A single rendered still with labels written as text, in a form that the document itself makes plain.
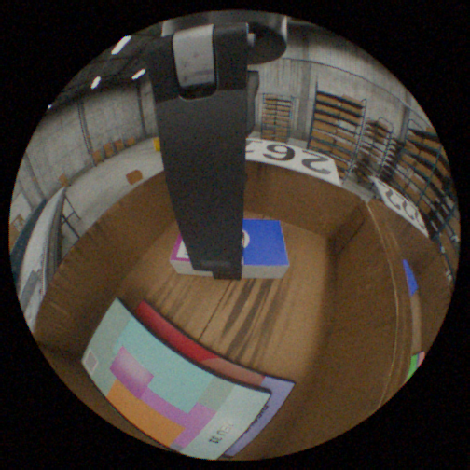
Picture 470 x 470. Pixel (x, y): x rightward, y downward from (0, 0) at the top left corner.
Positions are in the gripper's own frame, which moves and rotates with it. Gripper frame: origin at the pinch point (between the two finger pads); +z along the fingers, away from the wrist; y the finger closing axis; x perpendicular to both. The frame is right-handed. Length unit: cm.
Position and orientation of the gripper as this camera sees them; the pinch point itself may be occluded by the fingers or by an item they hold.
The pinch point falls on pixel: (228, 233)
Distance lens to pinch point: 15.3
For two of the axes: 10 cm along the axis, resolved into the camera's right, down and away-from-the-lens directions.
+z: 0.0, 6.6, 7.5
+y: 0.4, -7.5, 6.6
